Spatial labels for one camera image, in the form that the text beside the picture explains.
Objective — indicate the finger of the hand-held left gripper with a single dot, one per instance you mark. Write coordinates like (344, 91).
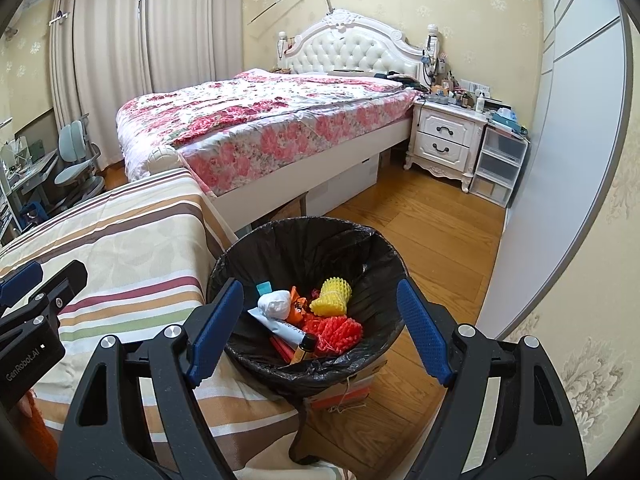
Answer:
(72, 277)
(20, 275)

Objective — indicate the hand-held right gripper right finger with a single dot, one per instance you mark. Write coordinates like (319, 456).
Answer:
(425, 330)

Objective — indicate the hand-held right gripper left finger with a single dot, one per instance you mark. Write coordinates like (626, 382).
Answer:
(215, 330)

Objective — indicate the white tissue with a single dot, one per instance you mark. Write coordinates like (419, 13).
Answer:
(275, 305)

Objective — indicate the white squeeze tube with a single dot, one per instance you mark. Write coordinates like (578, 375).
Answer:
(280, 329)

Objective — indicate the red foam fruit net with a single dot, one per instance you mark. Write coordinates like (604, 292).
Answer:
(340, 332)

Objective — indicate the orange snack wrapper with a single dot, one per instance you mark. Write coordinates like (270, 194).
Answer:
(298, 307)

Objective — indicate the amber bottle with black cap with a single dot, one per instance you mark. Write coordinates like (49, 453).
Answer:
(304, 350)

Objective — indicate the yellow foam fruit net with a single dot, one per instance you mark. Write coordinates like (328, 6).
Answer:
(332, 297)

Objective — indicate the trash can with black bag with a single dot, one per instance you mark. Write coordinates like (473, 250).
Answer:
(300, 250)

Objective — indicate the orange cloth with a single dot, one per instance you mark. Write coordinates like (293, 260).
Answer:
(37, 435)

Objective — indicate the cardboard box with red print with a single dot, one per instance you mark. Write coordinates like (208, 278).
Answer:
(350, 390)

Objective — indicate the grey desk chair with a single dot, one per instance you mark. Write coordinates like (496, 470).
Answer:
(75, 175)

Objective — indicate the white desk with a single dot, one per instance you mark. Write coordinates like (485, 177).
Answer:
(35, 165)

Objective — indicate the white storage box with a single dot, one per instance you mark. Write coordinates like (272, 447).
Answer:
(345, 182)

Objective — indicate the clear plastic drawer unit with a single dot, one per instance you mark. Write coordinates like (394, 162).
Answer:
(500, 160)

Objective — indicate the white nightstand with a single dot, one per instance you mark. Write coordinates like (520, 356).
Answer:
(442, 135)

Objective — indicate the beige curtain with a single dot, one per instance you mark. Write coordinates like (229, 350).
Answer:
(110, 60)
(200, 20)

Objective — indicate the floral quilt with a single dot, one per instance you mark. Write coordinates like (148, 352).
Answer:
(250, 110)

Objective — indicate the blue box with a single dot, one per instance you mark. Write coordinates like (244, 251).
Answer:
(507, 120)

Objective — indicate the cluster of small bottles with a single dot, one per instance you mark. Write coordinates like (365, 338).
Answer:
(450, 92)

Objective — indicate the white sliding wardrobe door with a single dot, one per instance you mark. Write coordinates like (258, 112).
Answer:
(575, 135)

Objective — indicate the white bed frame tufted headboard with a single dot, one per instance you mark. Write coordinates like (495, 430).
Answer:
(350, 45)

